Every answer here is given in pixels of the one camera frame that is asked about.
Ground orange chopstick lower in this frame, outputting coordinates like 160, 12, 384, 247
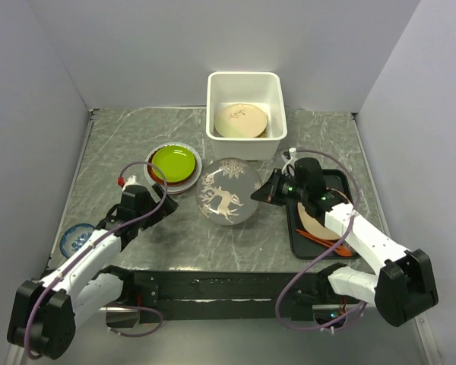
296, 229, 337, 247

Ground blue and white small dish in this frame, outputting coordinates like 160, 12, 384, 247
59, 223, 95, 259

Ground cream plate with branch motif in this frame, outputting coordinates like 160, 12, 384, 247
214, 103, 268, 138

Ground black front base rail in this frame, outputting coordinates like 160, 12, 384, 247
41, 268, 362, 324

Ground white plastic bin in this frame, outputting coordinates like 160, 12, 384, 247
205, 71, 287, 160

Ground peach plate with bird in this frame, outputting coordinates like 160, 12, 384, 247
297, 202, 340, 240

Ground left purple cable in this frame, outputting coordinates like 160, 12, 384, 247
22, 160, 168, 360

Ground lime green plate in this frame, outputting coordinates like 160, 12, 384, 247
151, 144, 196, 184

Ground pale grey large plate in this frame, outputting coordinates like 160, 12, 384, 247
145, 142, 202, 195

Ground glass plate with deer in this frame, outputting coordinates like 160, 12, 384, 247
196, 158, 261, 226

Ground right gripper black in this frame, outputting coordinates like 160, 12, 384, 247
252, 168, 309, 206

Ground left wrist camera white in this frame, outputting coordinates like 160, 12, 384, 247
117, 175, 140, 192

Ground red scalloped plate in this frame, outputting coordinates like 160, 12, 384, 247
147, 151, 197, 188

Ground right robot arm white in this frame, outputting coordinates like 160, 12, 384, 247
251, 157, 439, 327

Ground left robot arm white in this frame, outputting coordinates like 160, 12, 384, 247
7, 184, 178, 360

